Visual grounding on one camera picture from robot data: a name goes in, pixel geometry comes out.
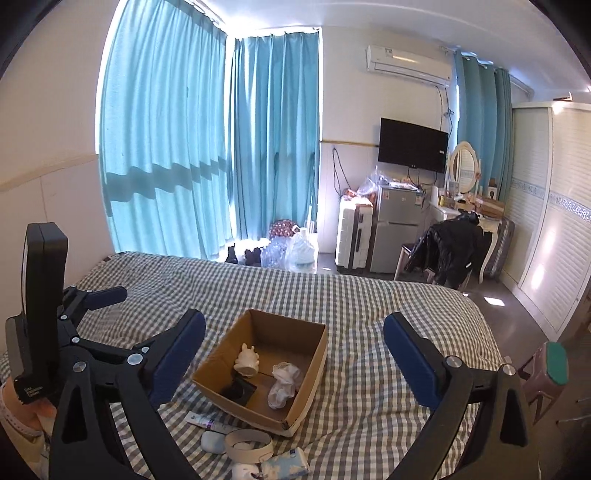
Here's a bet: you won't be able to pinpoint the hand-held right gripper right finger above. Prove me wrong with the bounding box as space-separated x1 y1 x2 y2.
383 312 542 480

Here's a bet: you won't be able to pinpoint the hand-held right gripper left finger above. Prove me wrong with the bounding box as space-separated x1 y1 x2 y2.
48 308 207 480

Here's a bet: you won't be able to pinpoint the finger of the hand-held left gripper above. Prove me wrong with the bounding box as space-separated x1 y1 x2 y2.
60 323 156 359
61 285 129 329

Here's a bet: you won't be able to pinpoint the person's left forearm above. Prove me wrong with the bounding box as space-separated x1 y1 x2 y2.
0 383 55 446

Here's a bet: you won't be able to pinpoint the white cream tube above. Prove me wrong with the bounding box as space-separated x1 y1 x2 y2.
185 412 232 433

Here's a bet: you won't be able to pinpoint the white animal figurine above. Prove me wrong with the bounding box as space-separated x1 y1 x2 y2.
233 343 260 378

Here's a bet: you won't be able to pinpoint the black square object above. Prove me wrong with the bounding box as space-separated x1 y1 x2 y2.
220 379 257 407

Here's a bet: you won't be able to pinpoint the checkered bed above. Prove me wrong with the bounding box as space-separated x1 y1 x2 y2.
0 251 509 480

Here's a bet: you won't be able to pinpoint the small white case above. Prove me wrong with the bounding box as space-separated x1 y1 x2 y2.
200 431 228 455

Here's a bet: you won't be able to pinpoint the dark chair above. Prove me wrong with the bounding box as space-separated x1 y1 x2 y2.
394 242 472 292

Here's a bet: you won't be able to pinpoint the beige tape roll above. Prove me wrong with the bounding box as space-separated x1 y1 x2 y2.
224 428 274 463

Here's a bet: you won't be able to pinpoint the black jacket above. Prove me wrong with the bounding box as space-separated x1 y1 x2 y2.
406 211 485 289

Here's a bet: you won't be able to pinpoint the silver small fridge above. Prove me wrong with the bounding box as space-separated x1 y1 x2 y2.
370 185 431 274

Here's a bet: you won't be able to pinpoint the white suitcase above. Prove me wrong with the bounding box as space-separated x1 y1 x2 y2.
335 198 374 271

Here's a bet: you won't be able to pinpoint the bag of plastic bottles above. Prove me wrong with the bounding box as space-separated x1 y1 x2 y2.
260 236 293 269

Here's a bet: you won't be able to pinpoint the pink stool with green cushion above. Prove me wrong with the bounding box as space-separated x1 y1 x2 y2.
519 340 571 416

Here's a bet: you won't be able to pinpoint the grey striped suitcase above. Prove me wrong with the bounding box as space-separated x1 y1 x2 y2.
482 217 516 278

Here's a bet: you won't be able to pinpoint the large clear water jug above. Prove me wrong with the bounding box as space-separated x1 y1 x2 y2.
286 227 319 273

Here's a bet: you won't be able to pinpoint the white vanity table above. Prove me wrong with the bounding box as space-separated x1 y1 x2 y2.
429 200 504 283

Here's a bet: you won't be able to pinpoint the blue white tissue packet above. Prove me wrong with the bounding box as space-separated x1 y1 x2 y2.
261 447 310 479

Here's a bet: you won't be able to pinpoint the wide turquoise curtain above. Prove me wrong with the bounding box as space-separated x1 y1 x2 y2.
98 0 232 260

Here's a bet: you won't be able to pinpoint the flat brown cardboard box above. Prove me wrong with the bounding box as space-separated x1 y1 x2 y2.
475 196 507 219

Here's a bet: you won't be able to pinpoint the clear plastic bags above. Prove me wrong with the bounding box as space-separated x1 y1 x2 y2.
358 165 394 199

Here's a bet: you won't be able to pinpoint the white oval vanity mirror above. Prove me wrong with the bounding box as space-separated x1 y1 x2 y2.
447 141 482 195

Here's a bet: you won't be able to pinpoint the white louvred wardrobe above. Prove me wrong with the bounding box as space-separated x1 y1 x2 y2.
505 100 591 343

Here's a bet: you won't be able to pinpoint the narrow turquoise curtain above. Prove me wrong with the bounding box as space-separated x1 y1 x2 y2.
228 33 322 254

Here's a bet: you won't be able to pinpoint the turquoise curtain beside wardrobe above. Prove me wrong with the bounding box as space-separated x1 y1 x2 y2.
454 50 514 217

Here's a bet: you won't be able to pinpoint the white air conditioner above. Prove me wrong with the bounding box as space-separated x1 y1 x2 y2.
366 44 451 88

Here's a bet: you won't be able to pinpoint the black wall cable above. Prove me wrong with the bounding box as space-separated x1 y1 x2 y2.
332 145 348 197

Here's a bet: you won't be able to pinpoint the black wall television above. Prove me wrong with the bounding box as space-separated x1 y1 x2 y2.
378 117 450 174

